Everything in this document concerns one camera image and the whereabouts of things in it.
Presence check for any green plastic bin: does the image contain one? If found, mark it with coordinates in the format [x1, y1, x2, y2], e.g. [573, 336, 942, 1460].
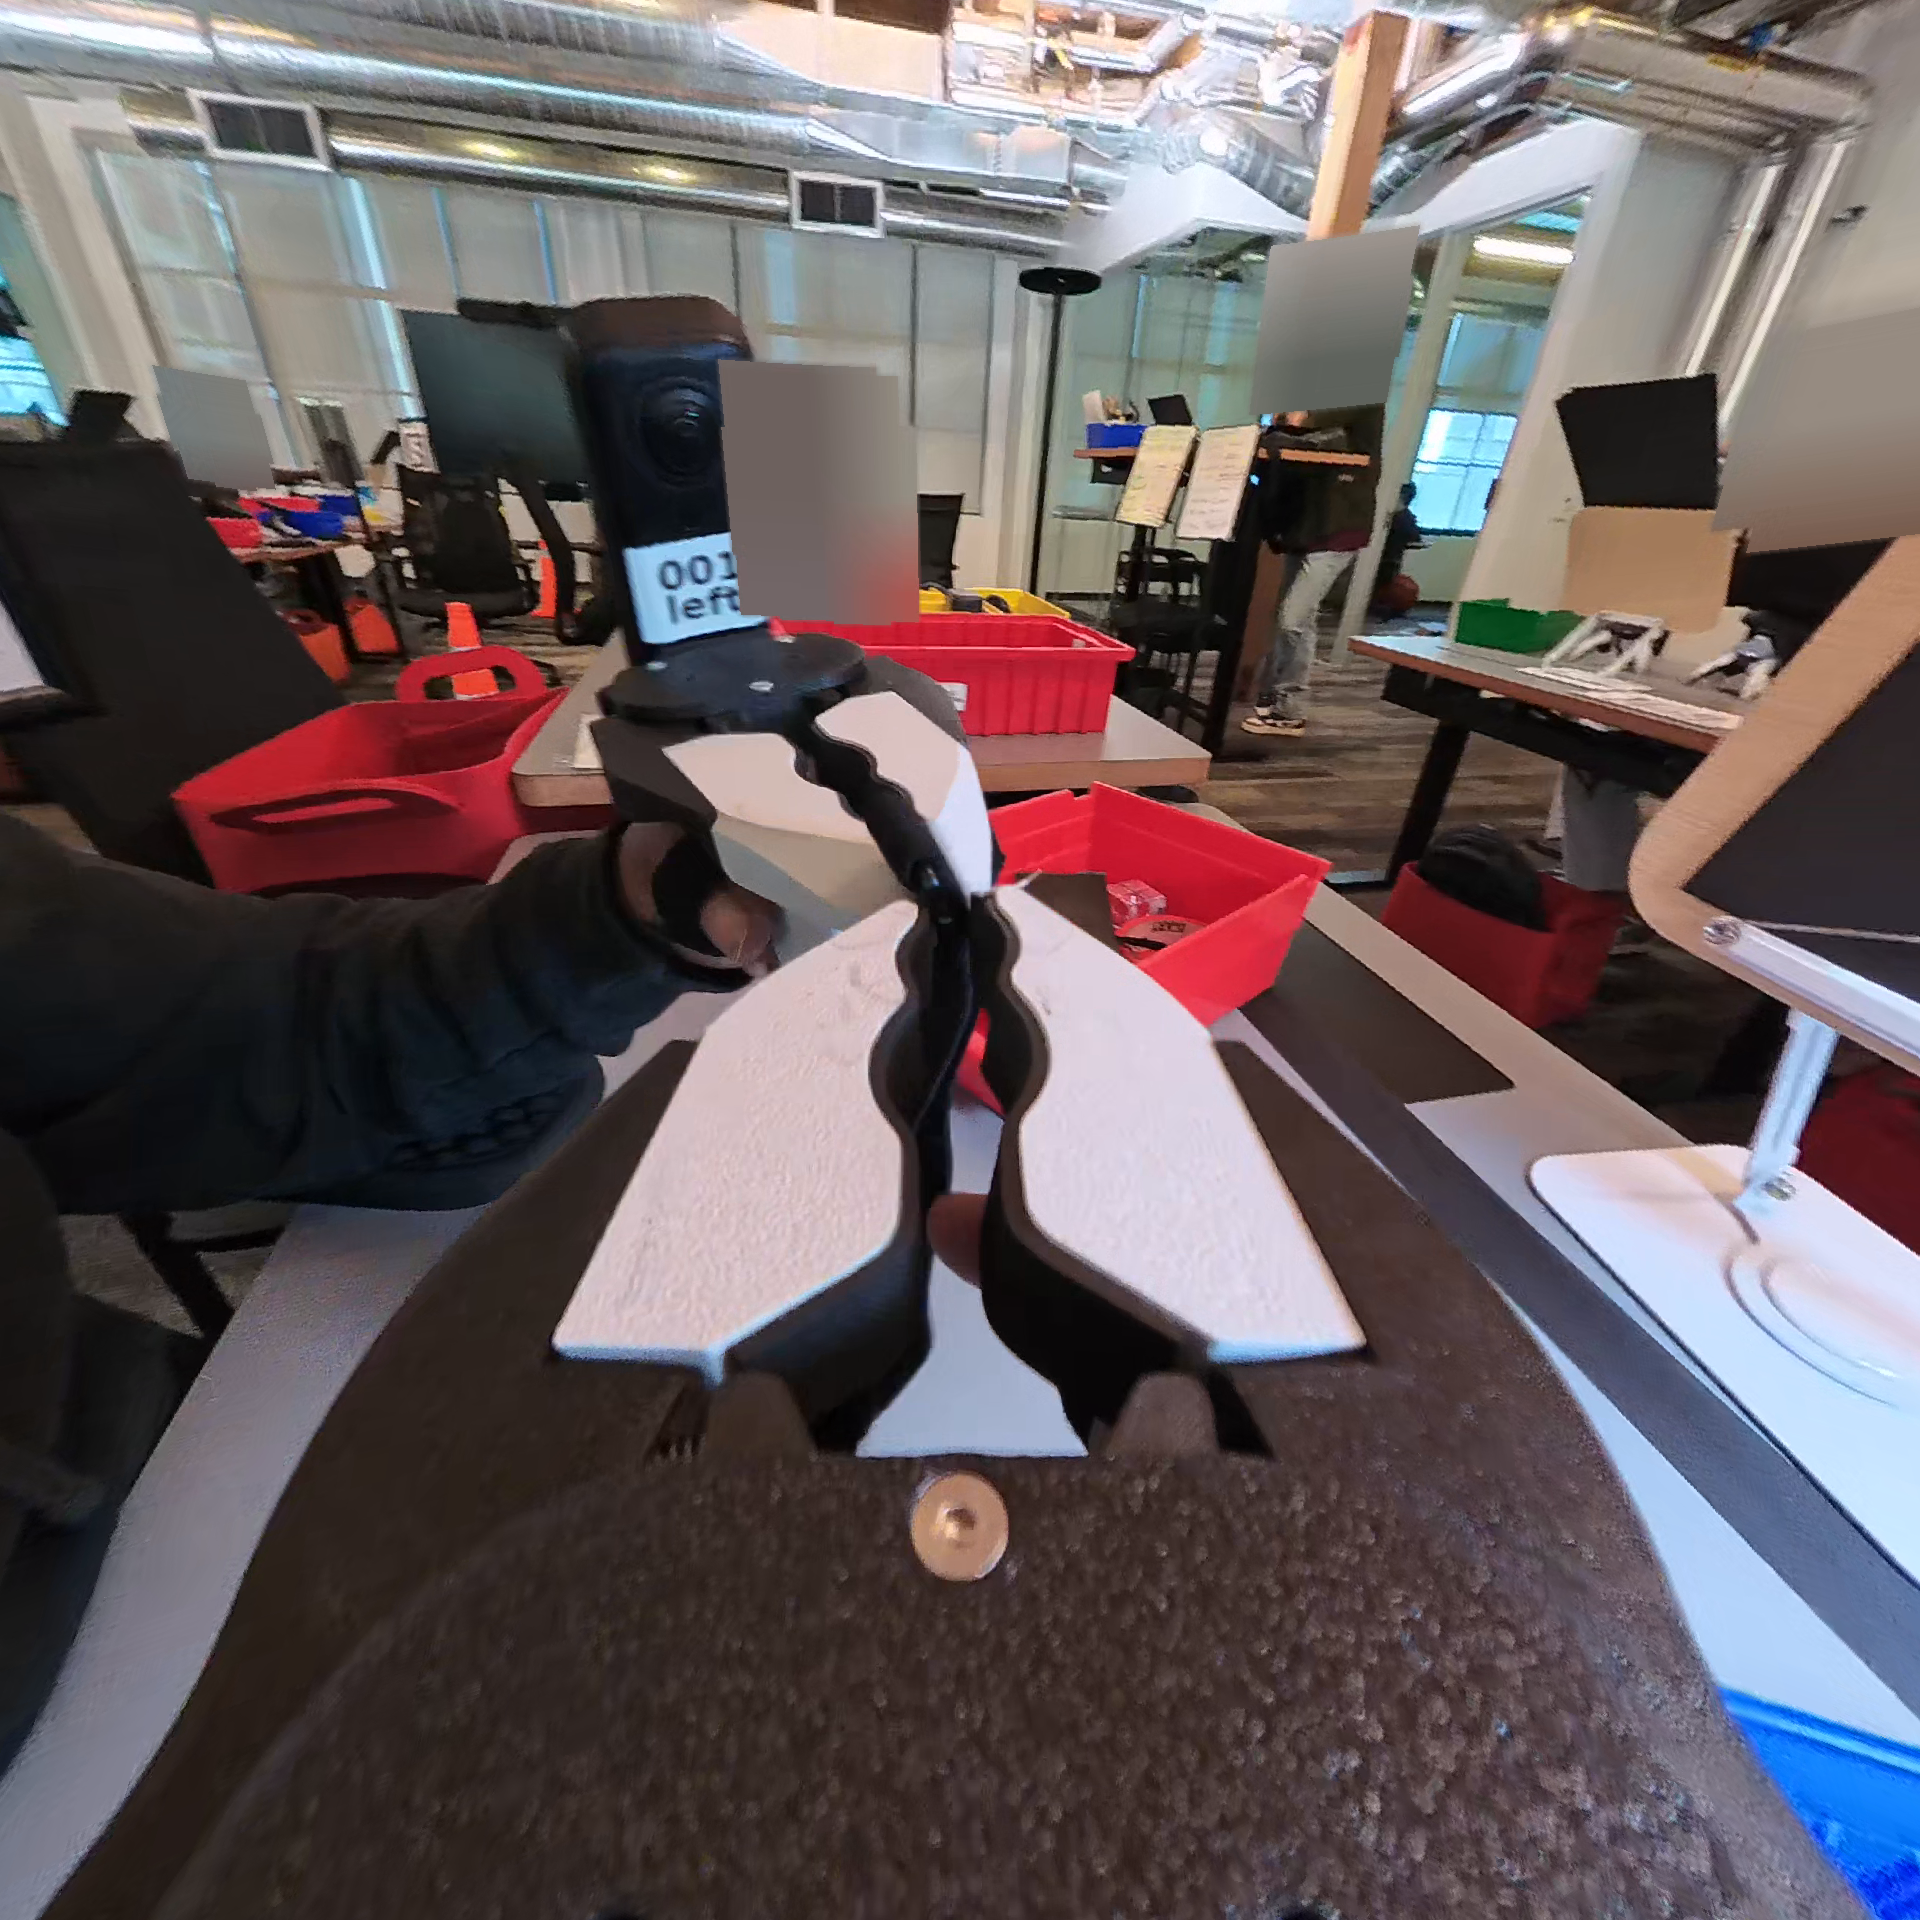
[1453, 596, 1586, 657]

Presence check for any black floor lamp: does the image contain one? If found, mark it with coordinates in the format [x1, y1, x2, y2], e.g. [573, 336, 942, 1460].
[1019, 268, 1099, 596]

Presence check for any grey side table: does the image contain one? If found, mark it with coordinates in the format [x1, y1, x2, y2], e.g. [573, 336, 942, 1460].
[508, 629, 1214, 800]

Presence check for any paper flip board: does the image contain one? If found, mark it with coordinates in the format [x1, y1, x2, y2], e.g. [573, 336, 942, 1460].
[1175, 424, 1262, 542]
[1117, 424, 1198, 529]

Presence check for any silver ventilation duct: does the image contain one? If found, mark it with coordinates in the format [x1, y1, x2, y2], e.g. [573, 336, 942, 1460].
[0, 0, 1154, 257]

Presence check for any red plastic bin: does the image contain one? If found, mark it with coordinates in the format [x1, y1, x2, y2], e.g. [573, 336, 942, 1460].
[958, 781, 1336, 1113]

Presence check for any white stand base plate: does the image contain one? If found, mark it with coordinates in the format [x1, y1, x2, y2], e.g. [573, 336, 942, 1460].
[1532, 914, 1920, 1592]

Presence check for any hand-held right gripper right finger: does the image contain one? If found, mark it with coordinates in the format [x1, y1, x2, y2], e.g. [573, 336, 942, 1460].
[975, 885, 1371, 1373]

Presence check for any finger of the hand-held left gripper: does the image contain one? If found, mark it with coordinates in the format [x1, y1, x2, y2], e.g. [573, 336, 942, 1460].
[792, 689, 1002, 921]
[662, 733, 930, 901]

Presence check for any black display easel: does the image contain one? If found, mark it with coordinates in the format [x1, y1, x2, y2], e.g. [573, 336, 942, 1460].
[0, 435, 343, 881]

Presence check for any person's black hoodie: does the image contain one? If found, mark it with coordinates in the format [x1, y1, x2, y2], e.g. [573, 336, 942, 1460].
[0, 1132, 201, 1772]

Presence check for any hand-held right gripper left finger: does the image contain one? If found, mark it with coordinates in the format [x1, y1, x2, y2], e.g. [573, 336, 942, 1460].
[548, 899, 942, 1386]

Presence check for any person's left hand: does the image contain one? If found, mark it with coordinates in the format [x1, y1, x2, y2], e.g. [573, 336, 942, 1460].
[607, 824, 783, 984]

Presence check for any blue plastic bin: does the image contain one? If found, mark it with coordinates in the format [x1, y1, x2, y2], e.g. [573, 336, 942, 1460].
[1716, 1688, 1920, 1920]

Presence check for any long wooden desk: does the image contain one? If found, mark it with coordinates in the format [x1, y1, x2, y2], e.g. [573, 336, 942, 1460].
[1349, 629, 1755, 891]

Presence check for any red tote basket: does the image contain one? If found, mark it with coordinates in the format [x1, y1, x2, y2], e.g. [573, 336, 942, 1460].
[171, 648, 609, 899]

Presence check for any black monitor screen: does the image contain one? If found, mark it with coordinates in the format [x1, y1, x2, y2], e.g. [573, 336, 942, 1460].
[400, 306, 594, 490]

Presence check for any red ribbed bin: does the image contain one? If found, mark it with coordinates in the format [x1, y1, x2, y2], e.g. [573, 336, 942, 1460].
[770, 610, 1135, 739]

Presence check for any black office chair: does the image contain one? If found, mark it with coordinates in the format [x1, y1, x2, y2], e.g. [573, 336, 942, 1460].
[388, 464, 544, 635]

